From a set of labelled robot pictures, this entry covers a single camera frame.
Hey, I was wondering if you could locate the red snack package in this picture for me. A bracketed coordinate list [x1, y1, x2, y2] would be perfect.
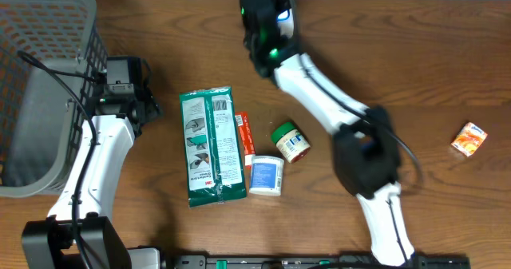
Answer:
[235, 112, 256, 168]

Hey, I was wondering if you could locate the green lid jar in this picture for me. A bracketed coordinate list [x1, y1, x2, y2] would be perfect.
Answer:
[271, 122, 311, 164]

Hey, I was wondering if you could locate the white round tub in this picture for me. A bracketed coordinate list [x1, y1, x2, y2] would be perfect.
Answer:
[249, 156, 284, 196]

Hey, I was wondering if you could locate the orange Kleenex tissue pack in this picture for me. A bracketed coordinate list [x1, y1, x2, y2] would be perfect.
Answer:
[451, 122, 488, 157]

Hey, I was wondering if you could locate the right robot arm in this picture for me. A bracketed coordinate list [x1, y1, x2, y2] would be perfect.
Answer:
[240, 0, 414, 268]

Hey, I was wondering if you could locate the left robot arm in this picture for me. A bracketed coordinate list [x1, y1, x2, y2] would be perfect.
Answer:
[22, 56, 166, 268]

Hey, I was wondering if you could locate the white barcode scanner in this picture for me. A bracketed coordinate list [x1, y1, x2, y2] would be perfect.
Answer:
[277, 9, 295, 38]

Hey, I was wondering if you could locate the grey plastic shopping basket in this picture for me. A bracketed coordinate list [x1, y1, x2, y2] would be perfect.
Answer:
[1, 0, 108, 198]

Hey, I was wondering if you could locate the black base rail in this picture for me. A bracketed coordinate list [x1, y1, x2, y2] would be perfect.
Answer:
[168, 253, 471, 269]

